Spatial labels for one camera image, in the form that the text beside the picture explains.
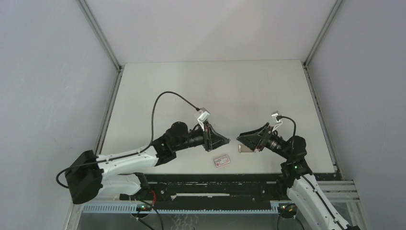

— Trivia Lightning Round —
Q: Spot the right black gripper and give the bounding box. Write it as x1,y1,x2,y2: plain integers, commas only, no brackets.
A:
237,122,290,160

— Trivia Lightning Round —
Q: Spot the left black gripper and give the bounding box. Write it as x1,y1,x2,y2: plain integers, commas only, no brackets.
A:
173,120,228,152

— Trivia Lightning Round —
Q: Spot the red white staple box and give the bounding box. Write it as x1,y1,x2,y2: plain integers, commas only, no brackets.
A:
213,154,231,168

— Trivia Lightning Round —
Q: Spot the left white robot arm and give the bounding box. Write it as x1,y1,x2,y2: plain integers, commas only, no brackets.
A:
64,122,230,205

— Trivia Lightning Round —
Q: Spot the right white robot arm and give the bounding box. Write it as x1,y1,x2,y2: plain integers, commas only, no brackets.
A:
237,124,359,230

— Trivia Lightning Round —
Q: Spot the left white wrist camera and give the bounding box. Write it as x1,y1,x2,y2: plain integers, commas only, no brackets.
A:
195,107,210,129

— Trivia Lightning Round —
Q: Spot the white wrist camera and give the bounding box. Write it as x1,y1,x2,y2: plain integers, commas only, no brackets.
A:
195,107,210,129
271,111,283,131

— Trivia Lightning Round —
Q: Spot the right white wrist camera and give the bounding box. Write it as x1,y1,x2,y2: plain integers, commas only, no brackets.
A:
271,111,283,131

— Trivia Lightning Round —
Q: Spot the right black camera cable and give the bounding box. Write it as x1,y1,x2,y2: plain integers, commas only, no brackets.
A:
276,115,346,230

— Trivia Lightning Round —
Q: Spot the black camera cable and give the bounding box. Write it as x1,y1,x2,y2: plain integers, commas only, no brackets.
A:
276,115,346,230
56,91,201,189

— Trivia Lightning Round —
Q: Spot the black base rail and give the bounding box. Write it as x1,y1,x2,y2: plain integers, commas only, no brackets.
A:
119,172,343,212

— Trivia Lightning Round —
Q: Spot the right aluminium frame rail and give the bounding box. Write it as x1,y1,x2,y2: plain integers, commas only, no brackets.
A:
302,0,345,173

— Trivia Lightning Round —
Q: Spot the aluminium frame rail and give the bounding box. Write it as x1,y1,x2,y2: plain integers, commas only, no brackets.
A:
76,0,123,155
302,0,345,173

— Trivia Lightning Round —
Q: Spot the white slotted cable duct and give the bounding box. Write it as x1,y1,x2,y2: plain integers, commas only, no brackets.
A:
82,203,279,214

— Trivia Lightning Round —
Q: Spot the left black camera cable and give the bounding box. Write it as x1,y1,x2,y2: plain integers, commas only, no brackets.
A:
56,91,201,189

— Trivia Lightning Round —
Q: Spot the left aluminium frame rail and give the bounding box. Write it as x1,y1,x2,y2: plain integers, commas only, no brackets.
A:
76,0,123,155

